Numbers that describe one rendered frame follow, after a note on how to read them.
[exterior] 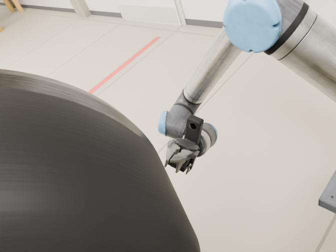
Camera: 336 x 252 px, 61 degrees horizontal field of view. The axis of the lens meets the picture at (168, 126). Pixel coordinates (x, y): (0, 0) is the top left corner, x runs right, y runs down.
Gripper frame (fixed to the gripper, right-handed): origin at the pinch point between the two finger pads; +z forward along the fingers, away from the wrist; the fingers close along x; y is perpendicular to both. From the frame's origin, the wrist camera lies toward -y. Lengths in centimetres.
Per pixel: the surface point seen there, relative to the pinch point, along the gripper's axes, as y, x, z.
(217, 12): -59, 79, -263
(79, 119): -17.6, 1.3, 39.4
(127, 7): -35, 227, -316
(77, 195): -15, -6, 48
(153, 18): -32, 175, -306
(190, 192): 63, 7, -98
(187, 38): -23, 103, -263
